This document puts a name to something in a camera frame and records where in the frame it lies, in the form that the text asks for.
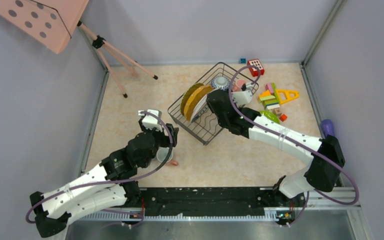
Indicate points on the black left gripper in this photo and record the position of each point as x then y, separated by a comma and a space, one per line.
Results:
166, 140

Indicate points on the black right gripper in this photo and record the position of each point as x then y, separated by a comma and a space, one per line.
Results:
209, 106

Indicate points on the white plate teal rim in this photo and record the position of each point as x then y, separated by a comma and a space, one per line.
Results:
200, 106

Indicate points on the red patterned bowl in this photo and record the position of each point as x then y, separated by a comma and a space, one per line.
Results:
220, 82

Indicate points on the large pink mug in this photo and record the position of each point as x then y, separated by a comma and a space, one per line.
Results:
239, 85

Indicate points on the yellow polka dot plate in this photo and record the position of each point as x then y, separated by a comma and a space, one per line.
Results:
192, 97

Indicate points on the lime green plate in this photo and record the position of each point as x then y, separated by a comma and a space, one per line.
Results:
270, 115

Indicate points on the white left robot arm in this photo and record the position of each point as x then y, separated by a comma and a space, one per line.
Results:
111, 183

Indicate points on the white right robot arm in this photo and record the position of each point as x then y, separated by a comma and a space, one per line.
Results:
318, 174

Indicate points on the small pink mug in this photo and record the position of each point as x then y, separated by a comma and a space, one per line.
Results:
164, 153

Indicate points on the red toy block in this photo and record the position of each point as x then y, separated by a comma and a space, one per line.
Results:
257, 68

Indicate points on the colourful toy block stack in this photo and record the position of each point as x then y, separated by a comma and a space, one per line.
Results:
268, 98

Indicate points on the wooden cross block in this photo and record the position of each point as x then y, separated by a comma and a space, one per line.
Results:
277, 111

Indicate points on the yellow triangle toy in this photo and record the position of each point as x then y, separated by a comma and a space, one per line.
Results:
284, 95

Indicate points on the orange toy block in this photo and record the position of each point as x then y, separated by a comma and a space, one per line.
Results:
283, 117

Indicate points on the pink tripod stand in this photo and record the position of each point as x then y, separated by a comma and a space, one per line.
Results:
99, 43

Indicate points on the pink dotted board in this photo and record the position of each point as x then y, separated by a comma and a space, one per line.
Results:
50, 22

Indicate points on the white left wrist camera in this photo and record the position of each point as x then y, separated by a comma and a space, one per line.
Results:
148, 122

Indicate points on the grey wire dish rack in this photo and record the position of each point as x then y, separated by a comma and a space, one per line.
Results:
204, 127

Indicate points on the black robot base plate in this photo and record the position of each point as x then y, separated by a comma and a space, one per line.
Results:
210, 201

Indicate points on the purple handle tool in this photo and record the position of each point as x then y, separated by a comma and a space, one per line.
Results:
327, 127

